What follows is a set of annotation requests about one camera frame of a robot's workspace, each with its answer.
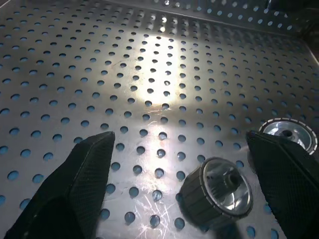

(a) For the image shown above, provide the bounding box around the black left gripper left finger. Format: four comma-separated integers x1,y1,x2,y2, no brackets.
4,131,116,239

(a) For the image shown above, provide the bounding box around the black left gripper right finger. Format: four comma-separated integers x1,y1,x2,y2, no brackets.
246,130,319,239

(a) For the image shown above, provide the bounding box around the metal roller with black rim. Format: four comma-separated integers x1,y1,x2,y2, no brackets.
258,119,319,155
179,156,254,229

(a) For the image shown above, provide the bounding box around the perforated steel tray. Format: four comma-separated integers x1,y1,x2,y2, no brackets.
0,0,319,239

